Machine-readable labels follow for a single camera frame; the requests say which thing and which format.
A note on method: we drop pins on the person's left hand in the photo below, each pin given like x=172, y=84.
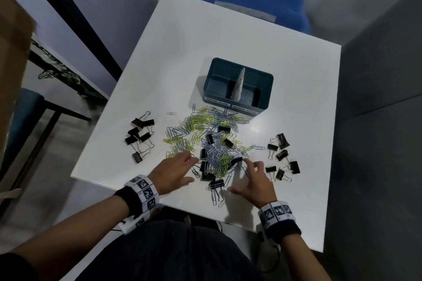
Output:
x=168, y=175

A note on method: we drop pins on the person's right hand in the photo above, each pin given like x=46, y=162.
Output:
x=260, y=188

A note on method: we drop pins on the pile of coloured paper clips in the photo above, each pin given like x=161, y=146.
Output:
x=197, y=122

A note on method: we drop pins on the teal divided organizer box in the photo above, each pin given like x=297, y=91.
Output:
x=224, y=76

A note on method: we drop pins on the person's right forearm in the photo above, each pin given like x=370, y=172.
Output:
x=303, y=261

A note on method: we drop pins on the person's left forearm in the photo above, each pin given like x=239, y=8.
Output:
x=82, y=228

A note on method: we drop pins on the person's black clothing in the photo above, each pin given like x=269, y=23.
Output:
x=165, y=251

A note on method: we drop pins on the brown cardboard box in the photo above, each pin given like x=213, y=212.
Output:
x=13, y=60

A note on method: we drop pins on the side table with leaf pattern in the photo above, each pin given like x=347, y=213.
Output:
x=59, y=66

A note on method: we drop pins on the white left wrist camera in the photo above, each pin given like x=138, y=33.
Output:
x=135, y=224

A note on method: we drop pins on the teal stool with black frame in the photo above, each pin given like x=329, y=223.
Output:
x=23, y=116

